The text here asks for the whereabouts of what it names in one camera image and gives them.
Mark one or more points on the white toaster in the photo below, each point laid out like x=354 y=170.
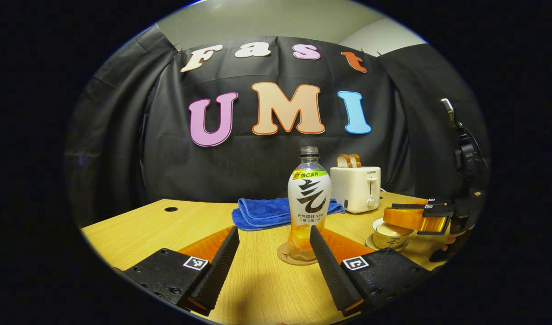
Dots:
x=354 y=189

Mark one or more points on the toast bread slice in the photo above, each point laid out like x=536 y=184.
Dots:
x=356 y=160
x=343 y=161

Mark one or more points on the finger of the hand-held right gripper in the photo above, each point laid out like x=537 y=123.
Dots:
x=404 y=217
x=420 y=206

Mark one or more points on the white ceramic teacup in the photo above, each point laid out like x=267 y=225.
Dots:
x=388 y=243

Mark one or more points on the clear water bottle white label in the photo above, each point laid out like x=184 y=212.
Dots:
x=309 y=198

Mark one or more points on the black backdrop cloth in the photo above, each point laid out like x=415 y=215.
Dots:
x=167 y=171

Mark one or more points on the blue folded towel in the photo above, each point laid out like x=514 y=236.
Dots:
x=262 y=212

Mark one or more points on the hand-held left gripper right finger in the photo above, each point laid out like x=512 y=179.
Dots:
x=332 y=271

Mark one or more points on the white ceramic saucer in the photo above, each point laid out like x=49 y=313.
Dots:
x=369 y=243

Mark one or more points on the round cork coaster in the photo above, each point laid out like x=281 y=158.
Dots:
x=285 y=255

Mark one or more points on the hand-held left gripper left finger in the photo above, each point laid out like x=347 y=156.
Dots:
x=215 y=271

